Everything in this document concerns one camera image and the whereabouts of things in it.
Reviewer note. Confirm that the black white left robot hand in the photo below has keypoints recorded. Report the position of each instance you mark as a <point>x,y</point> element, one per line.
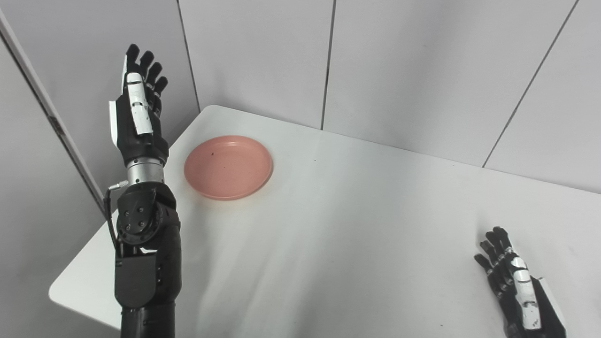
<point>136,134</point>

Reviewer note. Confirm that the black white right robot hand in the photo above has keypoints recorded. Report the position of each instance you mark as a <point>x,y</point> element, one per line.
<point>526,300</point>

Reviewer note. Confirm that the pink round plate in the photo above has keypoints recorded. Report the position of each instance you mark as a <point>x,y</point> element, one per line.
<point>228,167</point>

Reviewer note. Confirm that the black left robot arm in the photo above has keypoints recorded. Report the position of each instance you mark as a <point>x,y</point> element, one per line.
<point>148,263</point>

